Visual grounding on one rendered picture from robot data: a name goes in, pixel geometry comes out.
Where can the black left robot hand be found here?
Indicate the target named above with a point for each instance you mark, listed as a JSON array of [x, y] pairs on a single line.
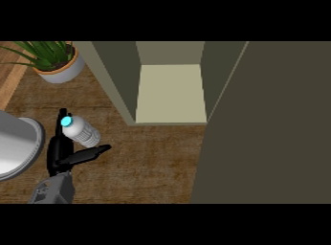
[[60, 150]]

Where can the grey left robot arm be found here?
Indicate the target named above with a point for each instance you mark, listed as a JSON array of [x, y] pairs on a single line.
[[54, 190]]

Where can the clear water bottle, blue cap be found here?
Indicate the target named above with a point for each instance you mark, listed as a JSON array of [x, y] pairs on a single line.
[[83, 131]]

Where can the olive open cabinet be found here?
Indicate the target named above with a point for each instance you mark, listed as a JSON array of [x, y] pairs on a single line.
[[163, 86]]

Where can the dark olive cabinet door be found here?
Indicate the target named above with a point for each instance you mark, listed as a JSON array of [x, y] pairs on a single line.
[[277, 127]]

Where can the large grey metal pot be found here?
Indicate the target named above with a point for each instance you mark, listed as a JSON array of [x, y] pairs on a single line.
[[8, 143]]

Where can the potted green plant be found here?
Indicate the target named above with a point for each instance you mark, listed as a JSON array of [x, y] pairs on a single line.
[[52, 60]]

